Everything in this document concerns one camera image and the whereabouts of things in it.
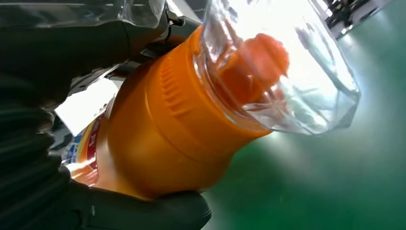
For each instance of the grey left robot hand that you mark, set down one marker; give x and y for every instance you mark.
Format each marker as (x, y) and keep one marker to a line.
(63, 41)

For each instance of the orange bottle with clear cap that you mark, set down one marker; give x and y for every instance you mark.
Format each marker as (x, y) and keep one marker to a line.
(177, 127)

